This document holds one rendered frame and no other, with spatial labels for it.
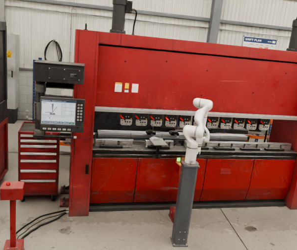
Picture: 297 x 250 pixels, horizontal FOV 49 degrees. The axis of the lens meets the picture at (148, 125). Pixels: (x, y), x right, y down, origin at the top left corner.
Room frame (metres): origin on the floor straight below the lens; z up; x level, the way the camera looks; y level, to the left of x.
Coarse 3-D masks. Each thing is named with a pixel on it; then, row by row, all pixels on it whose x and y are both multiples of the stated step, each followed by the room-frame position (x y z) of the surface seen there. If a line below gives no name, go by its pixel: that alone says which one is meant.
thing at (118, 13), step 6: (114, 0) 4.12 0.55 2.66; (120, 0) 4.10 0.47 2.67; (126, 0) 4.15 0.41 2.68; (114, 6) 4.13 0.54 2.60; (120, 6) 4.11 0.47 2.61; (126, 6) 4.16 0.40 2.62; (114, 12) 4.12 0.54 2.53; (120, 12) 4.11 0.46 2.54; (126, 12) 4.17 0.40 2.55; (114, 18) 4.12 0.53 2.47; (120, 18) 4.11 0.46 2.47; (114, 24) 4.12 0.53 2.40; (120, 24) 4.11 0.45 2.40; (114, 30) 4.09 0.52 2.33; (120, 30) 4.12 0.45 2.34
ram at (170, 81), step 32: (128, 64) 4.08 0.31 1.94; (160, 64) 4.18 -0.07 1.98; (192, 64) 4.29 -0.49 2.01; (224, 64) 4.40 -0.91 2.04; (256, 64) 4.52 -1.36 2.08; (288, 64) 4.64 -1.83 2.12; (96, 96) 3.99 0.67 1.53; (128, 96) 4.09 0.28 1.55; (160, 96) 4.19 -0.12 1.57; (192, 96) 4.30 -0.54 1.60; (224, 96) 4.42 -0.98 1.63; (256, 96) 4.54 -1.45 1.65; (288, 96) 4.67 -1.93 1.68
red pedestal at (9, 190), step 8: (8, 184) 2.85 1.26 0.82; (16, 184) 2.90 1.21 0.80; (24, 184) 2.96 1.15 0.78; (0, 192) 2.78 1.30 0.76; (8, 192) 2.79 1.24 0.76; (16, 192) 2.81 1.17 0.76; (8, 240) 2.97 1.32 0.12; (16, 240) 2.98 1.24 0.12; (8, 248) 2.83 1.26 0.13; (16, 248) 2.84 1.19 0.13; (24, 248) 3.01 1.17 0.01
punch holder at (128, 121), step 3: (120, 114) 4.09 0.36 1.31; (123, 114) 4.08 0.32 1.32; (126, 114) 4.09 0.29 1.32; (129, 114) 4.10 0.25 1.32; (132, 114) 4.11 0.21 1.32; (120, 117) 4.08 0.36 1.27; (123, 117) 4.08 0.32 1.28; (126, 117) 4.09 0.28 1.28; (129, 117) 4.10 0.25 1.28; (120, 120) 4.07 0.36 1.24; (123, 120) 4.08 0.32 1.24; (126, 120) 4.09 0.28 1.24; (129, 120) 4.10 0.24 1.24; (120, 123) 4.07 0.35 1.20; (123, 123) 4.08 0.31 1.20; (126, 123) 4.09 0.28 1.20; (129, 123) 4.10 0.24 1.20
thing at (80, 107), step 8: (40, 104) 3.28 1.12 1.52; (80, 104) 3.35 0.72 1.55; (40, 112) 3.28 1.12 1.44; (80, 112) 3.35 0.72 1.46; (40, 120) 3.28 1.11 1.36; (80, 120) 3.35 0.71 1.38; (40, 128) 3.27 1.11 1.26; (48, 128) 3.29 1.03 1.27; (56, 128) 3.31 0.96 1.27; (64, 128) 3.32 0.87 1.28; (72, 128) 3.34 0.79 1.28; (80, 128) 3.36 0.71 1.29
